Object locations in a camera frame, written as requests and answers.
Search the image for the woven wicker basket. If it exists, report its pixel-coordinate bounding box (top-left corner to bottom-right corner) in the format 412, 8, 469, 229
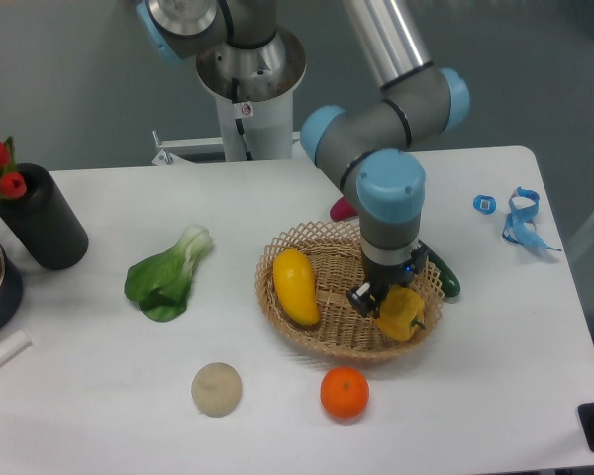
255, 222, 445, 361

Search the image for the black pedestal cable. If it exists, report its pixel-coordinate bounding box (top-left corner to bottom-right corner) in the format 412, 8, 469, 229
229, 78, 254, 162

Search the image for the green bok choy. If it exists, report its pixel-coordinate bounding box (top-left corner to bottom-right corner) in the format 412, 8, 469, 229
124, 224, 213, 323

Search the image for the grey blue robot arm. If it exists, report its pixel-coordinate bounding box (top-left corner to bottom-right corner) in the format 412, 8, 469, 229
137, 1, 470, 317

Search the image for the yellow bell pepper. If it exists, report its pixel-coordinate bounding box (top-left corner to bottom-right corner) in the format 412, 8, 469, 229
375, 285, 426, 342

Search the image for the blue crumpled ribbon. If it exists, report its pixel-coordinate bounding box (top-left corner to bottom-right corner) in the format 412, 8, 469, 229
501, 187, 562, 253

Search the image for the beige steamed bun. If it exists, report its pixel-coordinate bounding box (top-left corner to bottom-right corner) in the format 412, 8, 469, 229
191, 362, 243, 418

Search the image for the black cylindrical vase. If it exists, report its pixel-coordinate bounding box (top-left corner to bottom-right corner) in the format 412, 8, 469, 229
0, 163, 89, 270

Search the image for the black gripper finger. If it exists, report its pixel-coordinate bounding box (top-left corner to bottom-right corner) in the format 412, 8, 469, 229
346, 281, 389, 318

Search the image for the white plastic bar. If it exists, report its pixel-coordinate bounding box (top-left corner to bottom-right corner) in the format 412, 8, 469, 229
0, 330, 32, 368

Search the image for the green cucumber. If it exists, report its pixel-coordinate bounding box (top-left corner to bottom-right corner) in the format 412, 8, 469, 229
427, 248, 461, 299

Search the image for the orange tangerine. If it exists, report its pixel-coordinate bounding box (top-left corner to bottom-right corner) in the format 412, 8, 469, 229
320, 366, 370, 419

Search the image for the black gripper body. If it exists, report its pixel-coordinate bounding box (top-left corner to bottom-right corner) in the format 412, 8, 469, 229
361, 244, 429, 292

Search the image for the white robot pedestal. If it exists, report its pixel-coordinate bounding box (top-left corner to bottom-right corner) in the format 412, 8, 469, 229
150, 24, 323, 167

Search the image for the purple sweet potato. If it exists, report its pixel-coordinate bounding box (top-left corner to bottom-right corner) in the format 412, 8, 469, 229
329, 197, 358, 222

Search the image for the yellow mango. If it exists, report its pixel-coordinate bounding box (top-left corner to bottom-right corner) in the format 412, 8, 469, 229
273, 248, 320, 326

